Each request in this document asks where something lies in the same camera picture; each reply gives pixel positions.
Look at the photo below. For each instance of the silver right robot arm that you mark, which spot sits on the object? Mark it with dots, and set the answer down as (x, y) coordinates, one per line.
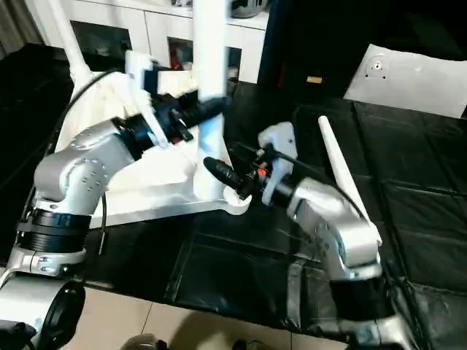
(343, 233)

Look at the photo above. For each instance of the white flat panel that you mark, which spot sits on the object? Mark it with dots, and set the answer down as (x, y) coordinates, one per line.
(408, 80)

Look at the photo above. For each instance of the small yellow label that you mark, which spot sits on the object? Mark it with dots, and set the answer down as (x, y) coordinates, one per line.
(314, 79)

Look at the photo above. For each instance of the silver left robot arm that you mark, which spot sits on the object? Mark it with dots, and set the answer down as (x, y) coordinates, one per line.
(73, 189)

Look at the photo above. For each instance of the black cabinet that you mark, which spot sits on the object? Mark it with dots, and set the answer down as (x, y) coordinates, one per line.
(306, 36)

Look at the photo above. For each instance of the black work mat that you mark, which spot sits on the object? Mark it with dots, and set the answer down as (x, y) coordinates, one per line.
(423, 189)

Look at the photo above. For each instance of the white glass-door cabinet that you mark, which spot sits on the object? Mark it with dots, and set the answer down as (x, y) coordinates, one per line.
(139, 22)

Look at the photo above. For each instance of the white plastic table leg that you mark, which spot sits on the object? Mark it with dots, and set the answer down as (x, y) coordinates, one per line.
(67, 44)
(336, 157)
(208, 44)

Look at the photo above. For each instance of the grey bag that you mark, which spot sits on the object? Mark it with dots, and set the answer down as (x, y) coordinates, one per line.
(248, 6)

